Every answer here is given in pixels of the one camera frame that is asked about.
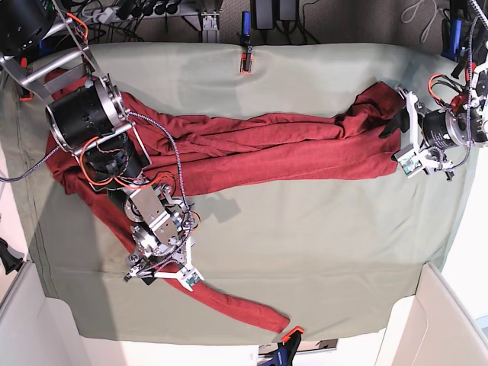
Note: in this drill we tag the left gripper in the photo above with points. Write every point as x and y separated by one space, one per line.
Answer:
430 133

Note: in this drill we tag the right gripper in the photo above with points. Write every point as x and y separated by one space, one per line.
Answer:
149 267

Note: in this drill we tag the red T-shirt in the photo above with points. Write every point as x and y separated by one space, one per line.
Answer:
220 152

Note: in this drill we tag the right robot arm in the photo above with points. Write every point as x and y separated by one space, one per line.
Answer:
89 120

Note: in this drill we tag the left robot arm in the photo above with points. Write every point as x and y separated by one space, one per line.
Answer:
461 98

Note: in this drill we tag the blue clamp top right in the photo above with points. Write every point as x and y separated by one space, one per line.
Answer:
451 31

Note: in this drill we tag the black clamp left edge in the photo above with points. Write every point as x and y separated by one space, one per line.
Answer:
9 262

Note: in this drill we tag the blue orange clamp bottom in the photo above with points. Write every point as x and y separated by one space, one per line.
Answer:
287 348

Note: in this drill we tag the green table cloth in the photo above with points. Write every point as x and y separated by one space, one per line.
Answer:
332 256

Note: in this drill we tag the blue clamp top middle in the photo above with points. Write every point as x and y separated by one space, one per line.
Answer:
245 39

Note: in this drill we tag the white bin right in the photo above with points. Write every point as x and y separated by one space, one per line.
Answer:
432 327

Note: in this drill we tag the orange black clamp far left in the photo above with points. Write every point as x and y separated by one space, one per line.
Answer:
23 93

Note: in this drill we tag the white power strip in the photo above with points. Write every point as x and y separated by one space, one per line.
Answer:
104 16

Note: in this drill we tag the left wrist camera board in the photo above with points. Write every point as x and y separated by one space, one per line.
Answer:
409 162

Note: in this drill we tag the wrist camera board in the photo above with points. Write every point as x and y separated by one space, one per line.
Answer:
191 278
409 162

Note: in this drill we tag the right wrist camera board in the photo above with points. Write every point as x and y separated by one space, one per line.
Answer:
191 278

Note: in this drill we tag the metal table leg bracket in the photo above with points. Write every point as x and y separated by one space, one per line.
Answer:
204 17

